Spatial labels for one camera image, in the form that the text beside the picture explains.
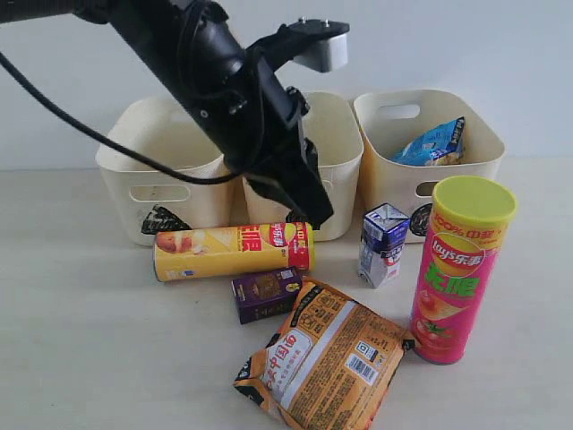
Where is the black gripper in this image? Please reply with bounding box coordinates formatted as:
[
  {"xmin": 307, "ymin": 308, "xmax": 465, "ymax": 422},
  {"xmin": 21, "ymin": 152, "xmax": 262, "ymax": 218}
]
[{"xmin": 187, "ymin": 57, "xmax": 334, "ymax": 231}]

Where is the purple small carton box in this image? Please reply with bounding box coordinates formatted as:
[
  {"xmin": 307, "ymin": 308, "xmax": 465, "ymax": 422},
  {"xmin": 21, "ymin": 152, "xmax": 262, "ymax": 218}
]
[{"xmin": 231, "ymin": 266, "xmax": 303, "ymax": 324}]

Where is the blue instant noodle bag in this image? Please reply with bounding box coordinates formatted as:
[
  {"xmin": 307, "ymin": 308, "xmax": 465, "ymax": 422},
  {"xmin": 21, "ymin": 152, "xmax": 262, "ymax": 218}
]
[{"xmin": 389, "ymin": 116, "xmax": 466, "ymax": 167}]

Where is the orange instant noodle bag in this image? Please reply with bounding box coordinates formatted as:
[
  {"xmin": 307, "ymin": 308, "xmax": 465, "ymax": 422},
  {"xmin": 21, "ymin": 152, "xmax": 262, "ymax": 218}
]
[{"xmin": 234, "ymin": 278, "xmax": 415, "ymax": 429}]

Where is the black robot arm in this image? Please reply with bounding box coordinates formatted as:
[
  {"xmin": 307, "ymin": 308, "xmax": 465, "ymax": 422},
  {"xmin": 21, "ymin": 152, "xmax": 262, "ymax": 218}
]
[{"xmin": 1, "ymin": 0, "xmax": 350, "ymax": 229}]

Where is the yellow Lays chips can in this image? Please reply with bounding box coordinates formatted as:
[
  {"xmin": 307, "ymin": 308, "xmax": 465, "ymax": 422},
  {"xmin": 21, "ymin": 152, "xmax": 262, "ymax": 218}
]
[{"xmin": 153, "ymin": 222, "xmax": 315, "ymax": 282}]

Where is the middle cream plastic bin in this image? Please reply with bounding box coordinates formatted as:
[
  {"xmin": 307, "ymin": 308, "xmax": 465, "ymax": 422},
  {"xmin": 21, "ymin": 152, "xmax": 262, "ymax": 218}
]
[{"xmin": 235, "ymin": 92, "xmax": 364, "ymax": 243}]

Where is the cream plastic bin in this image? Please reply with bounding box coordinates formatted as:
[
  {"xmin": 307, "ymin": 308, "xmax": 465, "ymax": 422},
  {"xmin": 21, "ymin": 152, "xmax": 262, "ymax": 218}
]
[
  {"xmin": 353, "ymin": 88, "xmax": 506, "ymax": 245},
  {"xmin": 235, "ymin": 92, "xmax": 364, "ymax": 243},
  {"xmin": 96, "ymin": 98, "xmax": 234, "ymax": 246}
]

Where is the blue white milk carton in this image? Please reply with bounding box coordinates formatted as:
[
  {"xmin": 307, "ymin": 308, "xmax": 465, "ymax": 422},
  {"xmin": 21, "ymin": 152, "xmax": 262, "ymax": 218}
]
[{"xmin": 358, "ymin": 202, "xmax": 410, "ymax": 288}]

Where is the right cream plastic bin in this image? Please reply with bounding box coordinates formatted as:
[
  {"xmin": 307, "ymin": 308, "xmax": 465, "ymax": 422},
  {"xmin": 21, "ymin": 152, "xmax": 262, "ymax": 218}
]
[{"xmin": 353, "ymin": 88, "xmax": 506, "ymax": 245}]

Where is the left cream plastic bin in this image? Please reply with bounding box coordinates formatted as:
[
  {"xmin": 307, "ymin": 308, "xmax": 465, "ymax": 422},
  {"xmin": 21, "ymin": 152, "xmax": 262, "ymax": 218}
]
[{"xmin": 96, "ymin": 98, "xmax": 234, "ymax": 246}]

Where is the pink Lays chips can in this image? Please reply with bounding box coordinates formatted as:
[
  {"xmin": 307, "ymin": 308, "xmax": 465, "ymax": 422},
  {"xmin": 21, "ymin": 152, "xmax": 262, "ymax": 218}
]
[{"xmin": 410, "ymin": 176, "xmax": 517, "ymax": 365}]

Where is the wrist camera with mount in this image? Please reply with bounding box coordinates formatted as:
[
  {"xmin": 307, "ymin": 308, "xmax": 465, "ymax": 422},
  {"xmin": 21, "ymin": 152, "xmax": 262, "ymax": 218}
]
[{"xmin": 248, "ymin": 17, "xmax": 350, "ymax": 73}]

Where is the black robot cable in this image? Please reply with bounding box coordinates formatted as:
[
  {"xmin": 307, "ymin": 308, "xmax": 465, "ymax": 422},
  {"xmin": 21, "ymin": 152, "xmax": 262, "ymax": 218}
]
[{"xmin": 0, "ymin": 51, "xmax": 252, "ymax": 185}]

